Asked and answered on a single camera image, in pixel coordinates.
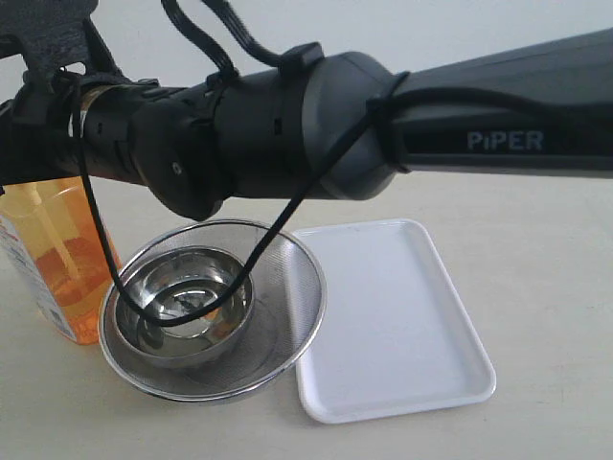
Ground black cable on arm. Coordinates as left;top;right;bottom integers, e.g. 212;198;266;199
52;0;613;329

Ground orange pump soap bottle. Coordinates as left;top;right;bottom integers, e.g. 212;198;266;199
1;177;111;345

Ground white rectangular plastic tray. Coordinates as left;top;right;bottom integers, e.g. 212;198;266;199
297;218;497;425

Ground small stainless steel bowl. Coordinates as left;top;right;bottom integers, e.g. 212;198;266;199
112;245;255;369

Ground steel mesh colander basket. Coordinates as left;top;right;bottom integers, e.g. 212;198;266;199
99;218;327;404

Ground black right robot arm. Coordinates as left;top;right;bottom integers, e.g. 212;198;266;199
1;1;612;220

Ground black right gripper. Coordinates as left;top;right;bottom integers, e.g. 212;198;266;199
1;1;120;185

